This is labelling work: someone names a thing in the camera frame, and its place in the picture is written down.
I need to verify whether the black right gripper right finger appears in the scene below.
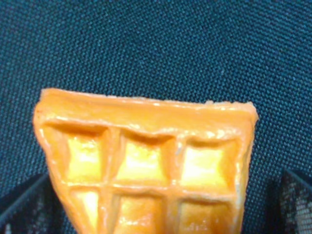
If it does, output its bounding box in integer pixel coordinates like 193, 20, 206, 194
265, 170, 312, 234

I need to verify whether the orange waffle piece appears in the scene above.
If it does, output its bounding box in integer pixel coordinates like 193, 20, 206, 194
33, 88, 258, 234

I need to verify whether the black table cloth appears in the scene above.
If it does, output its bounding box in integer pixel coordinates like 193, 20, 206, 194
0, 0, 312, 234

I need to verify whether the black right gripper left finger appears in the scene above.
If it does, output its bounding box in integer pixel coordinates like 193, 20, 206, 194
0, 174, 63, 234

